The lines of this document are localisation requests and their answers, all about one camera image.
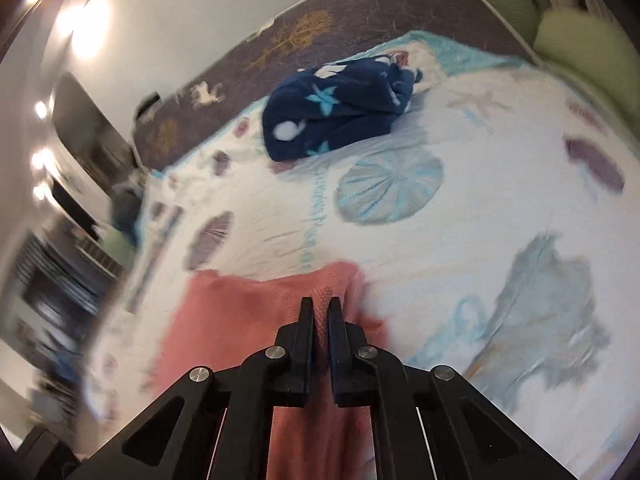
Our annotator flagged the pink knitted garment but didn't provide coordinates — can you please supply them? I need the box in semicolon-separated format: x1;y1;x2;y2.
151;261;387;479

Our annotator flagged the white seashell print bedspread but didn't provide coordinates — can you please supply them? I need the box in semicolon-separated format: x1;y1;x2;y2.
84;32;639;479

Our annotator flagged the navy star fleece garment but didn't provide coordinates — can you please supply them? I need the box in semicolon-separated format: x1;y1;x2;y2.
262;53;423;162

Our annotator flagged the green pillow near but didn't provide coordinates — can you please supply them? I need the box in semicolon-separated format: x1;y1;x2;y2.
534;8;639;132

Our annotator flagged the dark deer print blanket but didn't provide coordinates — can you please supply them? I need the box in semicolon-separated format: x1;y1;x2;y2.
134;0;534;170

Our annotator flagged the dark wall mirror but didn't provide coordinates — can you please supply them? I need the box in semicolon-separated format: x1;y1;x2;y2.
52;73;134;195

